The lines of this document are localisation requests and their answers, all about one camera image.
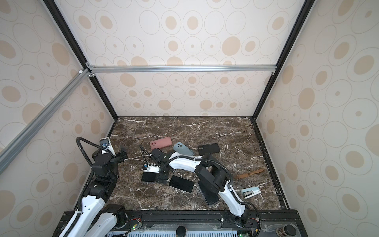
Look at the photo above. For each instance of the diagonal aluminium rail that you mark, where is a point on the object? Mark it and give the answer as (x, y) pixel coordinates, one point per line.
(26, 135)

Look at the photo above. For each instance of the horizontal aluminium rail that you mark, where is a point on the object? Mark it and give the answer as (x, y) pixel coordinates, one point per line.
(183, 69)

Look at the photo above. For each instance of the white stapler tool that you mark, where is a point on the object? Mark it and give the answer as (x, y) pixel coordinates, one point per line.
(250, 192)

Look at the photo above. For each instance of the black base frame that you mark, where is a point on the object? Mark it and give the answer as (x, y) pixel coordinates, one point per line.
(214, 223)

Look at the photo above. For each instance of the light blue phone case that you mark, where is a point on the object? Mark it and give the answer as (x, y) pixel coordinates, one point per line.
(183, 149)

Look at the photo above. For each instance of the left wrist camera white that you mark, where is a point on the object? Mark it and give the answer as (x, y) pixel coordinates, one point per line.
(106, 147)

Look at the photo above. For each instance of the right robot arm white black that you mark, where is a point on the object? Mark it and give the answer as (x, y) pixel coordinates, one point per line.
(214, 176)

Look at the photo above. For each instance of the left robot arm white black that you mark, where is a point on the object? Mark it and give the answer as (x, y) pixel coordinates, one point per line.
(92, 217)

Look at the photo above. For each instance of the black round knob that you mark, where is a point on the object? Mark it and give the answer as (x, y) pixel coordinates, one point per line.
(181, 231)

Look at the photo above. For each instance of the blue phone black screen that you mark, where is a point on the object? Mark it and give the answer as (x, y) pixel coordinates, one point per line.
(148, 177)

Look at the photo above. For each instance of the black button right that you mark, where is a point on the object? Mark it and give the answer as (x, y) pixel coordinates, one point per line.
(287, 231)

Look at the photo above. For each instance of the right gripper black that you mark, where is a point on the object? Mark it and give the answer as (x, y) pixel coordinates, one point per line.
(162, 177)

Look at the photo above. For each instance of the pink phone case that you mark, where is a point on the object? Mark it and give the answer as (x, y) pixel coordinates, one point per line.
(161, 143)

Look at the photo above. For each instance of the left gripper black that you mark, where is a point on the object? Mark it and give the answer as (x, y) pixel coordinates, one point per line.
(120, 156)

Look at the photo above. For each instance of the middle black phone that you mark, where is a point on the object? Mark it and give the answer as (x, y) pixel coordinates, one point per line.
(181, 184)

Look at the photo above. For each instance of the black phone case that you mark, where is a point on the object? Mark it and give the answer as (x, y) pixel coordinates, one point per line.
(208, 148)

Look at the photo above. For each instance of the right black phone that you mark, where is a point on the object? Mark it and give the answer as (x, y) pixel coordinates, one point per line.
(211, 198)

